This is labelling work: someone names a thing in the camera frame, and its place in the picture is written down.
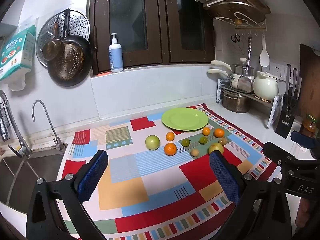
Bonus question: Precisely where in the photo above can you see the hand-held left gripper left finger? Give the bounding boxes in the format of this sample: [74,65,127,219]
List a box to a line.
[26,149,109,240]

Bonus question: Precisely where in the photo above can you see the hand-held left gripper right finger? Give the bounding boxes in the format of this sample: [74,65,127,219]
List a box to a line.
[209,151,293,240]

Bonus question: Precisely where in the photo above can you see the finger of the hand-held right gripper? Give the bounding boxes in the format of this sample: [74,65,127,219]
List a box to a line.
[290,131,320,161]
[262,142,320,174]

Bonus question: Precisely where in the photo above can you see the yellow-green round fruit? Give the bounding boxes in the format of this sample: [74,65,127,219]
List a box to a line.
[208,143,224,155]

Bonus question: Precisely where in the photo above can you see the large green apple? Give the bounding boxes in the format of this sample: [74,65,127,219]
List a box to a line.
[145,135,161,151]

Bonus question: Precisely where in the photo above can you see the green plate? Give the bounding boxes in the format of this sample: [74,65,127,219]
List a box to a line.
[161,107,209,132]

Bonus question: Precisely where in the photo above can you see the person's right hand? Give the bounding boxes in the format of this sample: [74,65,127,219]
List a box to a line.
[295,197,311,228]

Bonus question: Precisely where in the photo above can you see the glass jar orange contents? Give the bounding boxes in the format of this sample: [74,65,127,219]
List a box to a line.
[299,114,318,134]

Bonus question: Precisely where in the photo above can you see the black knife block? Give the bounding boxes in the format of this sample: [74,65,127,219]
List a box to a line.
[275,94,299,139]

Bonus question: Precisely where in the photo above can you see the white pot shelf rack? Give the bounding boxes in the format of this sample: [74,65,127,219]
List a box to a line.
[217,78,282,128]

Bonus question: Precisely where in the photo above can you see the colourful patterned cloth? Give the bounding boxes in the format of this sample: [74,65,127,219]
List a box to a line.
[56,103,282,240]

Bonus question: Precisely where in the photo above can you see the steel sink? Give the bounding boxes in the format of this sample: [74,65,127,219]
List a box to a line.
[0,150,67,214]

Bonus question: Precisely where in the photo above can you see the white ceramic jar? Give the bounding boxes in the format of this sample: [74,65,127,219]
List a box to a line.
[253,71,282,101]

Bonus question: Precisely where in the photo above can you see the dark wooden board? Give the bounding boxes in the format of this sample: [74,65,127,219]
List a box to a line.
[299,44,320,120]

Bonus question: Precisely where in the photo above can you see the large steel pot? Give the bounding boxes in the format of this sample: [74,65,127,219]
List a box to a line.
[222,91,250,113]

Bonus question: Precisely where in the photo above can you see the gooseneck chrome faucet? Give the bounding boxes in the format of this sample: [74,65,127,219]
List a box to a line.
[32,99,68,152]

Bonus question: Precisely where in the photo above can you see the metal ladle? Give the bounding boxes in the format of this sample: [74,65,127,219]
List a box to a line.
[237,35,254,92]

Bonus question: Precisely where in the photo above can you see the chrome sink faucet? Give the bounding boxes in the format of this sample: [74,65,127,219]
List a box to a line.
[0,90,33,158]

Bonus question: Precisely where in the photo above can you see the white rice paddle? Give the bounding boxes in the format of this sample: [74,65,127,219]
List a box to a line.
[259,34,270,67]

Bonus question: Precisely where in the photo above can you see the steel pot with lid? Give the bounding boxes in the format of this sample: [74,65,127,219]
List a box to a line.
[232,57,253,76]

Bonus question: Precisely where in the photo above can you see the black frying pan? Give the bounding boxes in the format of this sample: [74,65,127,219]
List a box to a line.
[47,9,92,87]

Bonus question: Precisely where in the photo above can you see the brass strainer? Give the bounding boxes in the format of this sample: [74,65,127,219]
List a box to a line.
[54,44,84,79]

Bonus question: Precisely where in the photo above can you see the clear plastic bag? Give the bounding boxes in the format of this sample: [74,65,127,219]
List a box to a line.
[6,71,28,92]

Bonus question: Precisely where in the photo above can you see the white pump bottle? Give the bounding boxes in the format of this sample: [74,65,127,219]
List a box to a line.
[108,33,124,73]

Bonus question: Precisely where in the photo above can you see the small copper ladle pan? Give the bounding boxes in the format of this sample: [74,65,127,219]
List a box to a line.
[42,22,65,61]

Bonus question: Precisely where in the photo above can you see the green and white carton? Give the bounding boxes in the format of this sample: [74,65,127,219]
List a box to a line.
[0,25,37,80]

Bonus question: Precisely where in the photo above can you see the round wooden cutting board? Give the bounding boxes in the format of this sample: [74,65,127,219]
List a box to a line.
[209,1,265,26]

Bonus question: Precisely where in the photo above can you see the round perforated steamer tray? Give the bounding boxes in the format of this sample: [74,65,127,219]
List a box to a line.
[36,10,90,68]

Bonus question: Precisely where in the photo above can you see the black handled knife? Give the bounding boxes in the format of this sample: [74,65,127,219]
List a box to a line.
[292,68,299,98]
[285,64,292,96]

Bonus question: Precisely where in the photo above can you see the white wall outlet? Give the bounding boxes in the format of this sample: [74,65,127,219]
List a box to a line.
[261,64,282,77]

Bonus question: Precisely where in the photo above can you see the cream handled saucepan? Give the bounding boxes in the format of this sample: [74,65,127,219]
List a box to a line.
[207,68,241,88]
[211,60,242,80]

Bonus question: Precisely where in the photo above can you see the white wire wall rack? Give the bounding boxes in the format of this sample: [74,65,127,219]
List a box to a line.
[216,12,267,36]

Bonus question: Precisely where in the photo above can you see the dark brown window frame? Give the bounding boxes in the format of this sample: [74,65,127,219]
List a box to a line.
[86,0,215,75]

